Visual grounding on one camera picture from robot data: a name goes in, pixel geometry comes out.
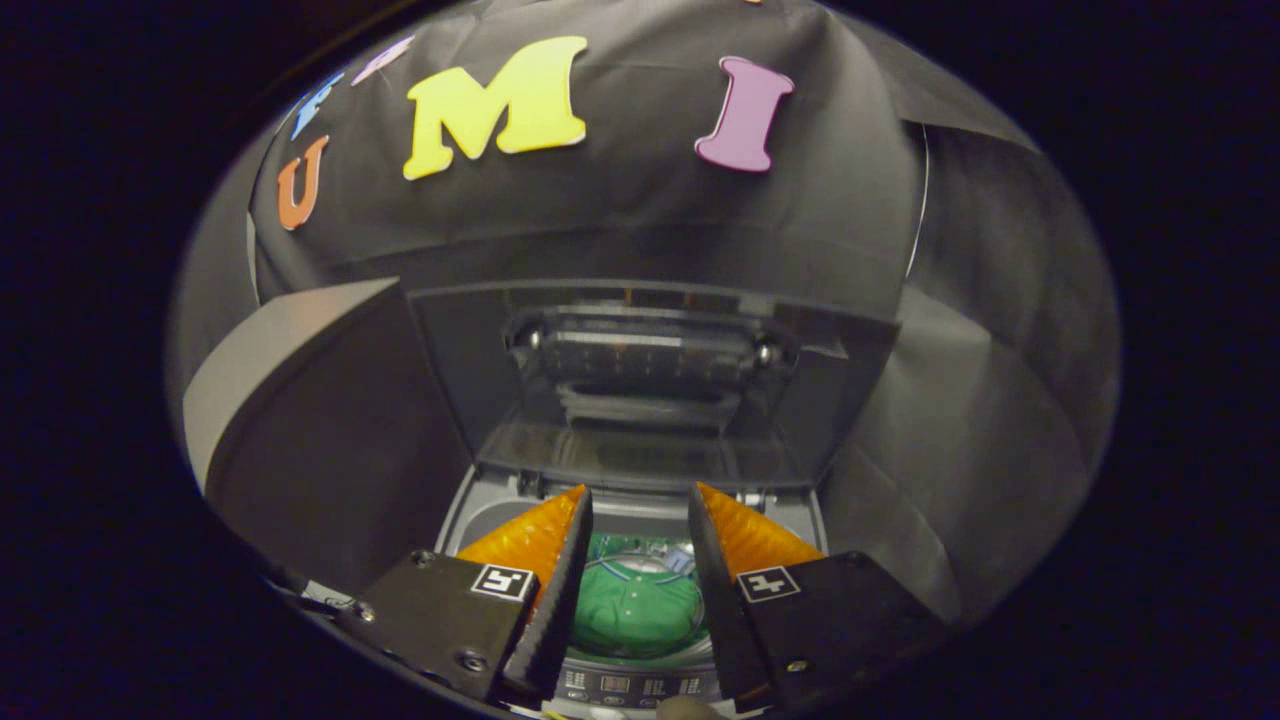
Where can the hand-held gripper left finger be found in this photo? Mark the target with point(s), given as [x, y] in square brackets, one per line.
[550, 620]

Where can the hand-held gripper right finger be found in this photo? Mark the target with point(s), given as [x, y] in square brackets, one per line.
[715, 620]

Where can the green polo shirt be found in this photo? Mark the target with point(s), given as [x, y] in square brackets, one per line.
[635, 610]

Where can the black backdrop cloth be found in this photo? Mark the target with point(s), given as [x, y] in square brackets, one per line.
[650, 200]

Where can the grey cabinet with dark frame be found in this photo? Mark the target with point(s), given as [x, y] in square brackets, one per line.
[330, 450]

